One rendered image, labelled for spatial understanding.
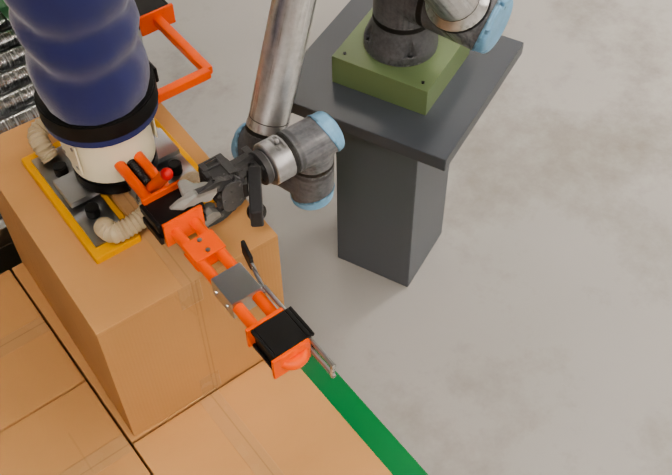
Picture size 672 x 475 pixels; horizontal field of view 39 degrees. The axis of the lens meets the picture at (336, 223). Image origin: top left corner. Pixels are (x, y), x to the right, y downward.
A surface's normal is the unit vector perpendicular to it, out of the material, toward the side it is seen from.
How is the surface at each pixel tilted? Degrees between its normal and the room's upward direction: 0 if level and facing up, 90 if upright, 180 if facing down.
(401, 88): 90
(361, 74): 90
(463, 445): 0
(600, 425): 0
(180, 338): 90
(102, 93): 75
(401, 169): 90
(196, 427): 0
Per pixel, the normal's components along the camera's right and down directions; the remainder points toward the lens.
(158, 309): 0.58, 0.62
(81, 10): 0.40, 0.61
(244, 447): -0.01, -0.64
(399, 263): -0.48, 0.67
